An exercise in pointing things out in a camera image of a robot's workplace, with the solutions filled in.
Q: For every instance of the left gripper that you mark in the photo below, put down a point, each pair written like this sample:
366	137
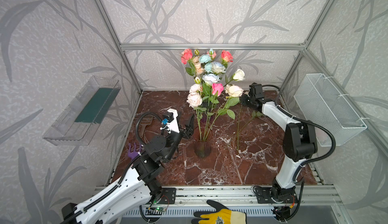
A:
182	131

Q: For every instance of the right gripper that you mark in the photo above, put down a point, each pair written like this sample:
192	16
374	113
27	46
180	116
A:
245	100

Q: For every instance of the small magenta rose stem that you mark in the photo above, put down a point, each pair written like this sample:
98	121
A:
255	115

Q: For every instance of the red glass vase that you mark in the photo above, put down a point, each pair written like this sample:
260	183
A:
202	149

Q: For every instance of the large pale pink rose stem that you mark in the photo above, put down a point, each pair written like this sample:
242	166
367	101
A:
233	94

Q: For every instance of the cream white rose stem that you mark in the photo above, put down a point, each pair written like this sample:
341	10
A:
238	76

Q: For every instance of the pale pink flower stem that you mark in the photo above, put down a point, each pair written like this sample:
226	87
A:
194	100

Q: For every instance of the hot pink rose stem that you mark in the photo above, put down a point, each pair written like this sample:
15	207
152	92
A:
211	94

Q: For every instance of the white blue rose stem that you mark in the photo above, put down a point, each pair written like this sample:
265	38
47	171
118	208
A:
209	79
217	68

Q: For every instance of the coral pink rose stem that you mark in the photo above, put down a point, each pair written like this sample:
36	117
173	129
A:
226	59

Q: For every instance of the light blue flower stem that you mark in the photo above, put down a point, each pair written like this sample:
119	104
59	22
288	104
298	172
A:
205	61

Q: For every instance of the red pink rose stem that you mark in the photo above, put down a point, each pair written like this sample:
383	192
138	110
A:
190	60

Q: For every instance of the purple glass vase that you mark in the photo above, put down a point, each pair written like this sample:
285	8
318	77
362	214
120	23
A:
207	105

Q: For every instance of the peach flower stem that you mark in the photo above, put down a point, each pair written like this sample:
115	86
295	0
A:
198	68

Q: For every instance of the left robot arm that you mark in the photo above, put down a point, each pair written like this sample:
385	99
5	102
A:
138	184

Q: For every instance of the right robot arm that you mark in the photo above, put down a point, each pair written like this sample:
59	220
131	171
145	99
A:
299	145

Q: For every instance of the purple plastic hook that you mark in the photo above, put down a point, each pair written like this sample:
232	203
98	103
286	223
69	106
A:
134	150

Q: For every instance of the yellow black work glove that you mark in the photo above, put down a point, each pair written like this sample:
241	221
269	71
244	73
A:
221	215

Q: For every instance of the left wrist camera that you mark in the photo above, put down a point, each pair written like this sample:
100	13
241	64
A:
170	121

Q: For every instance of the white wire basket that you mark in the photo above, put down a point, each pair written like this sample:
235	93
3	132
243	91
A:
322	103

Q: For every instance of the clear plastic wall tray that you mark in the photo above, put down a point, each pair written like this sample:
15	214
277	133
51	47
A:
81	119

